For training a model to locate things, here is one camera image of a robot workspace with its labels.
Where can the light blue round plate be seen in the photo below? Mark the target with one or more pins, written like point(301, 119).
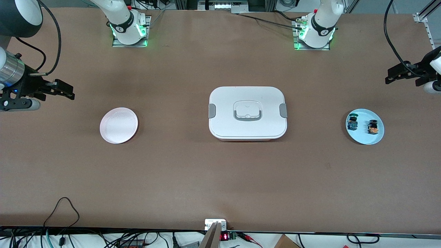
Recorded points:
point(362, 136)

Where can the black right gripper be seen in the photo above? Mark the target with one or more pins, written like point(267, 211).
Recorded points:
point(28, 85)

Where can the blue green push-button switch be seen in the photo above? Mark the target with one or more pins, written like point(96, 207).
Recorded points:
point(352, 122)

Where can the brown cardboard box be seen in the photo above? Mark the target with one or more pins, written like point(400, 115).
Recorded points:
point(286, 243)

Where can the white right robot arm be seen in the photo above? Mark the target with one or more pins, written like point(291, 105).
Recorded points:
point(121, 20)

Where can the grey electronics box with lights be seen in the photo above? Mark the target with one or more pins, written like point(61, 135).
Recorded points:
point(224, 5)

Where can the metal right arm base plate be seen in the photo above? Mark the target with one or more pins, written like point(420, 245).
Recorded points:
point(148, 31)

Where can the white lunch box grey clips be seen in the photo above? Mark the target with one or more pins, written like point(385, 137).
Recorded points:
point(248, 103)

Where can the orange push-button switch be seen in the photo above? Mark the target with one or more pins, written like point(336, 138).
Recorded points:
point(372, 127)

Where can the small white mounting box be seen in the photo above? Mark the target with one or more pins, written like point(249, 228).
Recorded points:
point(208, 223)

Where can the aluminium frame rail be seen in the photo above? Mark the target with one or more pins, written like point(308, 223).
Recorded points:
point(422, 16)

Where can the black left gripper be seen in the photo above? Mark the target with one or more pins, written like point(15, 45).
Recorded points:
point(419, 71)

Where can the circuit board red display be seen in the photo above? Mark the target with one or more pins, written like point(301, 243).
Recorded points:
point(227, 236)

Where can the aluminium profile bar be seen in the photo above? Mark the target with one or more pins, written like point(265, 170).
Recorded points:
point(211, 237)

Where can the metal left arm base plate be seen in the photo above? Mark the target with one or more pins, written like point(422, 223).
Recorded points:
point(295, 38)

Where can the pink round plate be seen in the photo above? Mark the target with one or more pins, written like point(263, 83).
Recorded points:
point(119, 125)

